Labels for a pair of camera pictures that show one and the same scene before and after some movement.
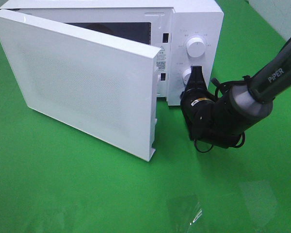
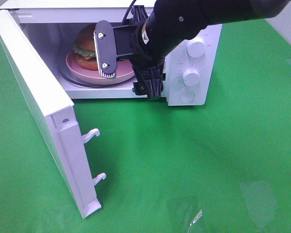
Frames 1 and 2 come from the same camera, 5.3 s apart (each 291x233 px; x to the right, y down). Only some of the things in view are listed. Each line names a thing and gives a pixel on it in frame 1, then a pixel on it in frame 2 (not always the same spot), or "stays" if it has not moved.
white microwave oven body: [186, 33] stays
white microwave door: [106, 89] -> [53, 112]
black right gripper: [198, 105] -> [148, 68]
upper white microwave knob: [196, 47] stays
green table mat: [47, 177] stays
